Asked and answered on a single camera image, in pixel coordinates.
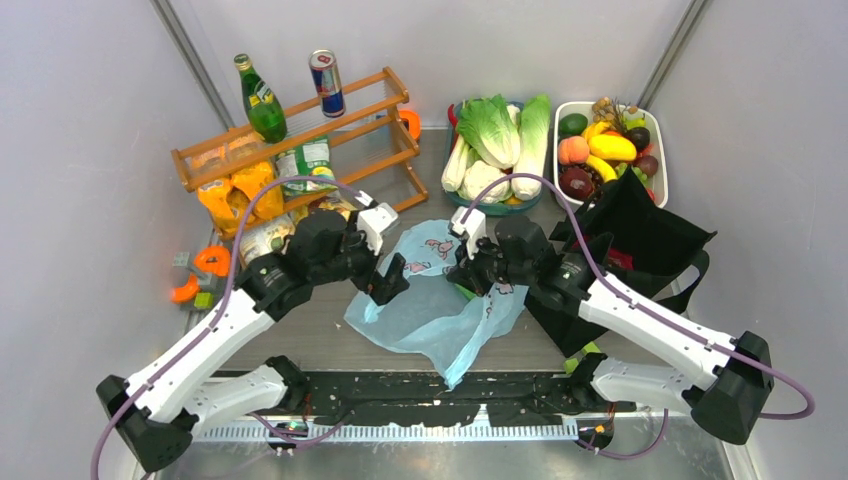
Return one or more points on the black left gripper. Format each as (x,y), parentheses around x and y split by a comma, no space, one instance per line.
(382,287)

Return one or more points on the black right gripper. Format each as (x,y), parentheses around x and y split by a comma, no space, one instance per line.
(466,272)

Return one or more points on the light blue plastic bag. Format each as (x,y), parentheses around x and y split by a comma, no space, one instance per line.
(433,317)

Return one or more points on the black tote bag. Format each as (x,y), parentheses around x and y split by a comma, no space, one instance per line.
(650,248)

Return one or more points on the green lettuce leaf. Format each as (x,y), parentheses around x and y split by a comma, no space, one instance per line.
(486,126)

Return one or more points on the red chili pepper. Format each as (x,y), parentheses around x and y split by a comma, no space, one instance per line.
(451,112)

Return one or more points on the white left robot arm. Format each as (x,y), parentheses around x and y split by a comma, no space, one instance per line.
(161,409)

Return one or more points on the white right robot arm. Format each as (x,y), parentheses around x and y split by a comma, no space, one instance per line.
(722,382)

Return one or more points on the teal vegetable basket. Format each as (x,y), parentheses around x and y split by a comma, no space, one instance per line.
(497,209)

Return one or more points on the white cauliflower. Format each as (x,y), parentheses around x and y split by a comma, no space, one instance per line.
(478,177)

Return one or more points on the barbecue chips bag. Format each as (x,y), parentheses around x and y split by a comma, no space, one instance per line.
(331,202)

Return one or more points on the peach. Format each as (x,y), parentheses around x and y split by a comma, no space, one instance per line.
(573,150)

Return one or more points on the yellow banana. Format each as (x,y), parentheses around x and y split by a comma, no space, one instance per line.
(602,167)

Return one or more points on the white brown snack bag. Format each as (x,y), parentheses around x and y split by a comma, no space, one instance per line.
(266,238)

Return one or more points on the green grapes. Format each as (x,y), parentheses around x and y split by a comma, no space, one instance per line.
(625,167)

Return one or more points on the white fruit basket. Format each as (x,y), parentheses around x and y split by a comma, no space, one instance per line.
(606,116)

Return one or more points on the napa cabbage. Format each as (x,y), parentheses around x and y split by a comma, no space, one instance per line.
(534,126)

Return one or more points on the green avocado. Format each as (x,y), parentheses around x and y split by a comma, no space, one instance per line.
(572,124)

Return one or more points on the yellow mango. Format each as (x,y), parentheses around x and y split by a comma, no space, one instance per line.
(612,147)

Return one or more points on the wooden shelf rack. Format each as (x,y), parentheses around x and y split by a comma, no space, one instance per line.
(379,95)

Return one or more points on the green white snack bag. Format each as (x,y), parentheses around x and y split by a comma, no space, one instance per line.
(310,159)

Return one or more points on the orange toy arch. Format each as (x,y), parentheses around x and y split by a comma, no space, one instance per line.
(214,260)

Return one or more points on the orange snack bag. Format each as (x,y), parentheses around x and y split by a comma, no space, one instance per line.
(227,199)

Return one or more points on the green glass bottle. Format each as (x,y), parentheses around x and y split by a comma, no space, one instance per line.
(262,107)

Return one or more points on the blue red drink can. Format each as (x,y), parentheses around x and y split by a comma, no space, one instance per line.
(323,67)

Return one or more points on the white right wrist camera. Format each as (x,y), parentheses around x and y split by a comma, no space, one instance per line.
(468,225)

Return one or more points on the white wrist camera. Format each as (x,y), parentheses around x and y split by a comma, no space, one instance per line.
(376,222)
(468,225)

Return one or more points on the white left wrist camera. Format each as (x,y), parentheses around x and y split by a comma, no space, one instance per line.
(376,222)

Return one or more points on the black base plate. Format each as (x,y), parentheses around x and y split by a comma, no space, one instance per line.
(382,398)

